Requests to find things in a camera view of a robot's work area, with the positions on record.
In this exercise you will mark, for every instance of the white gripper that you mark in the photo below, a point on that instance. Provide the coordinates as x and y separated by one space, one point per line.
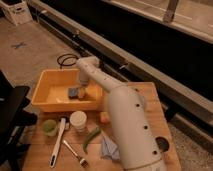
81 92

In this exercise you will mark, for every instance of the blue sponge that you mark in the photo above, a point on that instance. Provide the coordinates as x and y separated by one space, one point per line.
73 92

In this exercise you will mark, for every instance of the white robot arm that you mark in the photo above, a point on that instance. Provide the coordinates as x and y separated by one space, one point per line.
137 146

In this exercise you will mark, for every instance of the yellow plastic tray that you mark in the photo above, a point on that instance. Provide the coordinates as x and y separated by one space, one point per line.
51 92

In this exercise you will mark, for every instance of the white paper cup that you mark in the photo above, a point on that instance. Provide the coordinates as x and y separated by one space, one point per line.
78 120

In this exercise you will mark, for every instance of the red apple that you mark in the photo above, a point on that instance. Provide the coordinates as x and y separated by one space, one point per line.
104 117

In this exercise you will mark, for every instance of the green plastic cup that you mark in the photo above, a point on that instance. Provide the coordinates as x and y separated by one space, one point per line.
50 127

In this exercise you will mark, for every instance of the blue cloth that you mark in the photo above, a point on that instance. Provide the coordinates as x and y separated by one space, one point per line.
109 149

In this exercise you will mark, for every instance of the black chair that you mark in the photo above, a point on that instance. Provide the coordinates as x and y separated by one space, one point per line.
13 120

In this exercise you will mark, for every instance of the metal cup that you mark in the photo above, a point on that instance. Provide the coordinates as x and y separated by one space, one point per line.
163 144

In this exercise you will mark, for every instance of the white cardboard box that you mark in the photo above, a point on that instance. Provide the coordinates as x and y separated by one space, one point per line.
18 13

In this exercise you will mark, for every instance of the white handled knife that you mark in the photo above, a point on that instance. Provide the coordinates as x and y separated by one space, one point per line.
57 144

